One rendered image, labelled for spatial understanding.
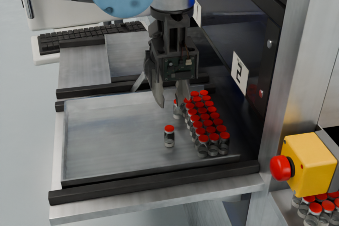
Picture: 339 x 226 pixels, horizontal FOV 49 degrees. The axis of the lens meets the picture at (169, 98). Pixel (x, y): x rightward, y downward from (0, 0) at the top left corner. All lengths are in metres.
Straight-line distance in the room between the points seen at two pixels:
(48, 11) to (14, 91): 1.31
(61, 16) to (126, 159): 0.88
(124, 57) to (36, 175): 1.10
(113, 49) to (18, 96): 1.59
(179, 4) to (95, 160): 0.37
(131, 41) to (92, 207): 0.65
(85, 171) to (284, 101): 0.40
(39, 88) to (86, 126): 1.88
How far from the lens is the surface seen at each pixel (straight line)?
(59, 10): 1.54
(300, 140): 0.63
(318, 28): 0.57
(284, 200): 0.74
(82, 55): 1.18
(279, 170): 0.61
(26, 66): 3.04
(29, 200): 1.98
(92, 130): 0.87
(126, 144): 0.82
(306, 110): 0.65
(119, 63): 1.11
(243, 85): 0.78
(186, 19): 0.59
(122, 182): 0.72
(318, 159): 0.61
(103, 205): 0.71
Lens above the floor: 1.42
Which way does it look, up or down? 35 degrees down
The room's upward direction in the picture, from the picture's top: straight up
